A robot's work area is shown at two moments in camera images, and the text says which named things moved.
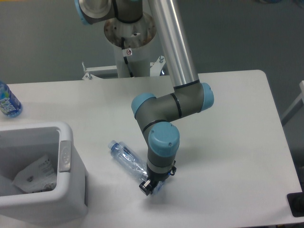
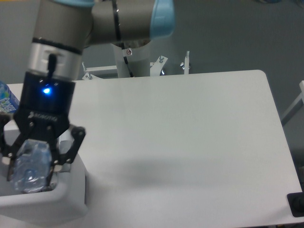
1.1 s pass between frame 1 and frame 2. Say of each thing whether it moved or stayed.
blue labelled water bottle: stayed
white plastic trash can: stayed
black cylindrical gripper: moved
